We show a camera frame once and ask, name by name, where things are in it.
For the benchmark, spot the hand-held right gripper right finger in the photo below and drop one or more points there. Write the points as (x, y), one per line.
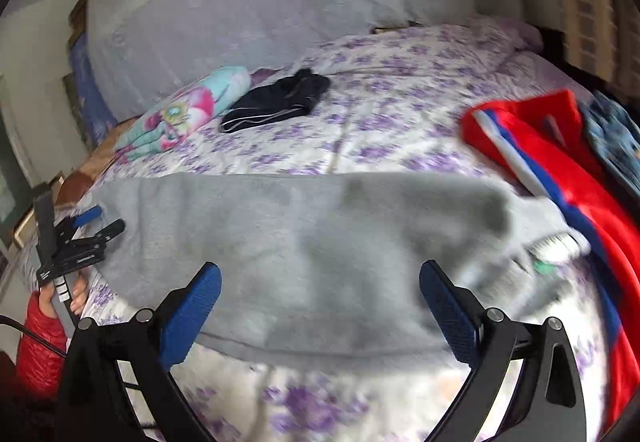
(447, 314)

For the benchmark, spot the blue printed garment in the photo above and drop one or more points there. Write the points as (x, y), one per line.
(615, 137)

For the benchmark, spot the grey fleece pants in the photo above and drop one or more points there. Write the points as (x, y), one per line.
(300, 262)

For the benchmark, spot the flower print pillow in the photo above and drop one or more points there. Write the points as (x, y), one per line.
(185, 109)

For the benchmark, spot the black garment with white piping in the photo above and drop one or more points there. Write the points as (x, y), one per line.
(280, 102)

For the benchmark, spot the red garment with striped trim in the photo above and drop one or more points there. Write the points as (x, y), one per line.
(575, 162)

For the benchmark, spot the person's left hand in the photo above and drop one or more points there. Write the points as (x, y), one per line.
(80, 294)

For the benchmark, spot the blue patterned cloth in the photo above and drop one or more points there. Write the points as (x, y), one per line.
(90, 97)

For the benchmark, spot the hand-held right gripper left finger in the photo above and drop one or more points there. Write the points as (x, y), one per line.
(192, 317)

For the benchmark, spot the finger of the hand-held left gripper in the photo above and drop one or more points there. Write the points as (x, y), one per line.
(107, 229)
(86, 217)

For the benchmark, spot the person's left forearm red sleeve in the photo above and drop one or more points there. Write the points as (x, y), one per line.
(40, 352)

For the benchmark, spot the purple floral bedspread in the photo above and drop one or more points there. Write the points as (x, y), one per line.
(390, 132)

